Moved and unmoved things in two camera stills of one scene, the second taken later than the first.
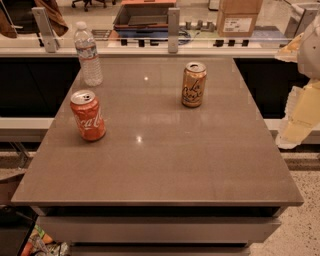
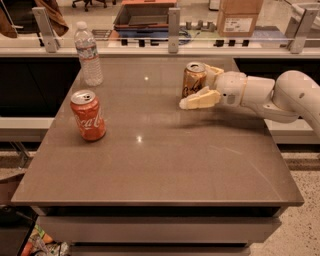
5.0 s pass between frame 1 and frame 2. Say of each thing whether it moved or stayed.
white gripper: moved
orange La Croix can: stayed
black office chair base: stayed
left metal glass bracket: stayed
